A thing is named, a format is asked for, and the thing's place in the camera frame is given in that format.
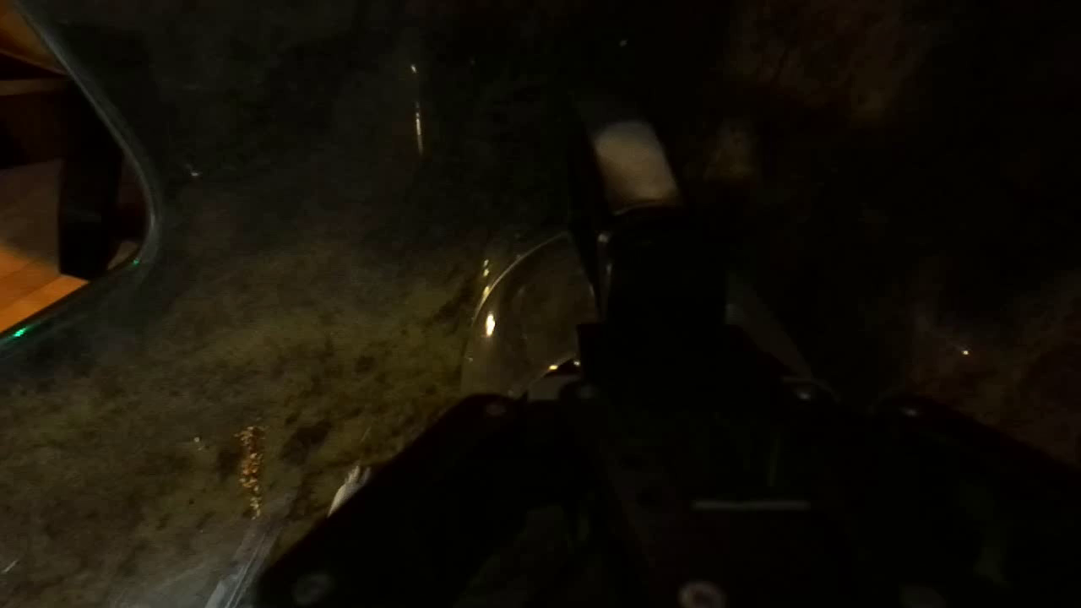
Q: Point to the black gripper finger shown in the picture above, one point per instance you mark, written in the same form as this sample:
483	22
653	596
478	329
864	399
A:
661	287

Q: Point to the small white plastic object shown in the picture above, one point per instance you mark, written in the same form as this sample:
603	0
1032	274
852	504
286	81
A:
631	167

